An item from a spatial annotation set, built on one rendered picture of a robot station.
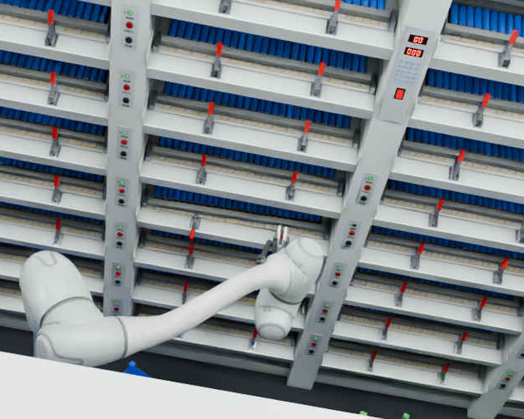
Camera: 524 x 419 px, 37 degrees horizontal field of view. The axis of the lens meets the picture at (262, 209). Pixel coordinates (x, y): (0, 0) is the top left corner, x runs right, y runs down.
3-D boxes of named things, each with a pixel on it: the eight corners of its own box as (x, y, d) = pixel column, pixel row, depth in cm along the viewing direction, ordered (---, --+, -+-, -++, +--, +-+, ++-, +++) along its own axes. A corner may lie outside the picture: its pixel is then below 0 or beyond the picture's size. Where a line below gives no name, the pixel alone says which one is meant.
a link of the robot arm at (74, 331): (132, 336, 173) (108, 293, 181) (55, 350, 162) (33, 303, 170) (116, 374, 181) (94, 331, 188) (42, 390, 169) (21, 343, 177)
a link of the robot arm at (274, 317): (286, 313, 218) (305, 280, 211) (283, 353, 206) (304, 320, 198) (250, 300, 217) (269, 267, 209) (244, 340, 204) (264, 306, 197)
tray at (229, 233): (325, 260, 248) (331, 249, 239) (136, 226, 246) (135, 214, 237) (332, 204, 257) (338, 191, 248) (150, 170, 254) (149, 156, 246)
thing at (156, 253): (313, 298, 261) (320, 285, 249) (133, 266, 259) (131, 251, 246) (320, 243, 270) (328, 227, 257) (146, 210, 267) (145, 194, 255)
